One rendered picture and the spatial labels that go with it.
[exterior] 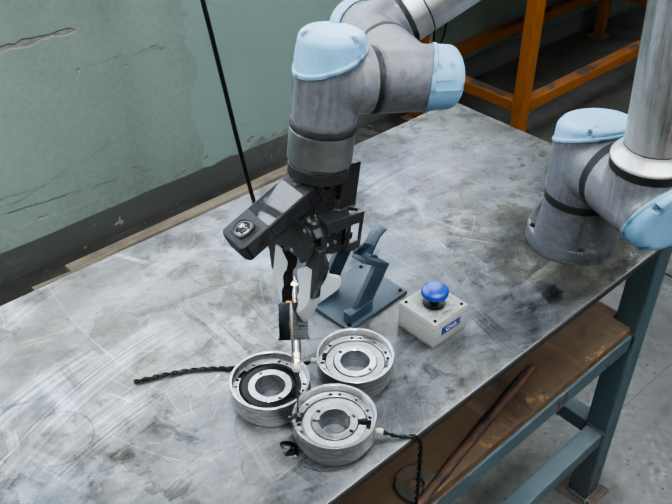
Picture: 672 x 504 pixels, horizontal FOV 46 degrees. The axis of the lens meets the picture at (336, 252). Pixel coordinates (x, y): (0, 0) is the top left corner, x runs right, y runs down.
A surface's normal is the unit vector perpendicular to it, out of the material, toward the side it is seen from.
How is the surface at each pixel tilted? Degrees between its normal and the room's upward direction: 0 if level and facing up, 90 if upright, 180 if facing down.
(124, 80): 90
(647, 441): 0
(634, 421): 0
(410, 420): 0
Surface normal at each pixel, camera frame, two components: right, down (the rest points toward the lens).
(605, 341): 0.00, -0.80
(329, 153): 0.22, 0.54
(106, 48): 0.67, 0.44
